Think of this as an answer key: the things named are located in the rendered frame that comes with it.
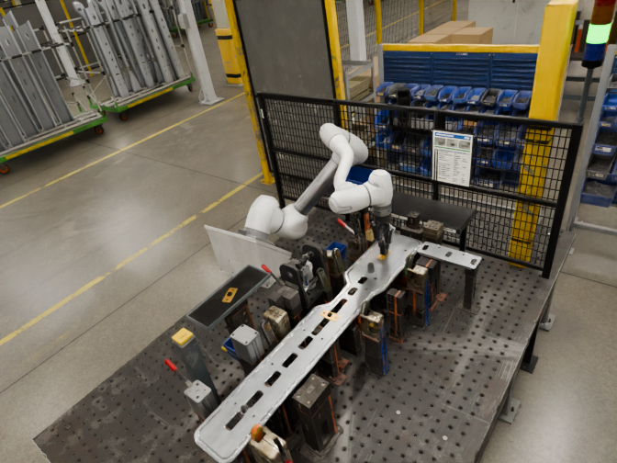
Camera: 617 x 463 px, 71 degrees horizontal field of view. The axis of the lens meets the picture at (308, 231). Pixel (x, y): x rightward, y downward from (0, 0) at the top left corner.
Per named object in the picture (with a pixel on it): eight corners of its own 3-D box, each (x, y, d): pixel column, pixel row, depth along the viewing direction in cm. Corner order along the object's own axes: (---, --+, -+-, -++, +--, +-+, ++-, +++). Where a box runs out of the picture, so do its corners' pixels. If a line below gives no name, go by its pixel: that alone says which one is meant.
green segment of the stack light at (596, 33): (605, 43, 159) (610, 25, 155) (584, 43, 163) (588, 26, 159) (609, 39, 163) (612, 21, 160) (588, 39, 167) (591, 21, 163)
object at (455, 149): (470, 188, 227) (475, 133, 209) (430, 180, 240) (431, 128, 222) (472, 186, 228) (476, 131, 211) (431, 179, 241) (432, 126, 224)
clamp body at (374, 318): (382, 381, 191) (378, 327, 171) (359, 369, 198) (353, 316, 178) (393, 367, 196) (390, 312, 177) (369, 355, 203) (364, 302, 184)
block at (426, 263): (431, 313, 219) (432, 271, 203) (411, 306, 225) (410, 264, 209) (439, 301, 225) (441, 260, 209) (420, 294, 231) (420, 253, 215)
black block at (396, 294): (404, 347, 204) (402, 302, 188) (384, 338, 210) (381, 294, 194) (411, 335, 209) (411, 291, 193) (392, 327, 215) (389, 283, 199)
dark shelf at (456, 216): (459, 235, 220) (459, 230, 218) (319, 197, 271) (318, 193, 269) (476, 213, 233) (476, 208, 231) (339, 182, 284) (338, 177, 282)
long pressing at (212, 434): (231, 474, 137) (230, 471, 137) (187, 436, 150) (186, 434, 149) (425, 242, 220) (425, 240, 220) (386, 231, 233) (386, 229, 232)
